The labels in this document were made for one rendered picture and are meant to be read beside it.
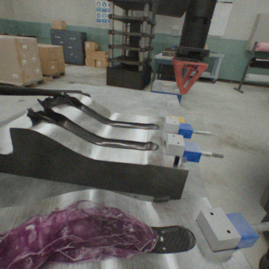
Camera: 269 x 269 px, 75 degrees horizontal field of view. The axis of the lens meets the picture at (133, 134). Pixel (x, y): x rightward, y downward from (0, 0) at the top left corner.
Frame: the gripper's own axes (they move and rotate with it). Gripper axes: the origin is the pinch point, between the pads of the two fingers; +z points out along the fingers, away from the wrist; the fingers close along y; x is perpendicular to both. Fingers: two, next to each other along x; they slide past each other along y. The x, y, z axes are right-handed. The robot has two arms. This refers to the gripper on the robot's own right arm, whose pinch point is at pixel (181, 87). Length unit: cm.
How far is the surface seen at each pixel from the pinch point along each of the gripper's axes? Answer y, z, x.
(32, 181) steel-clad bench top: 18.5, 21.7, -31.8
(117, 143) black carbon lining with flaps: 10.0, 13.4, -13.8
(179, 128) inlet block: 1.9, 10.6, 1.5
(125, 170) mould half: 17.6, 14.9, -10.6
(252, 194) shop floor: -76, 99, 93
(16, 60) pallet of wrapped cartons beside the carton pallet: -277, 48, -261
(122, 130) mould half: 3.6, 12.9, -13.8
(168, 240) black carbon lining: 30.0, 16.3, -1.8
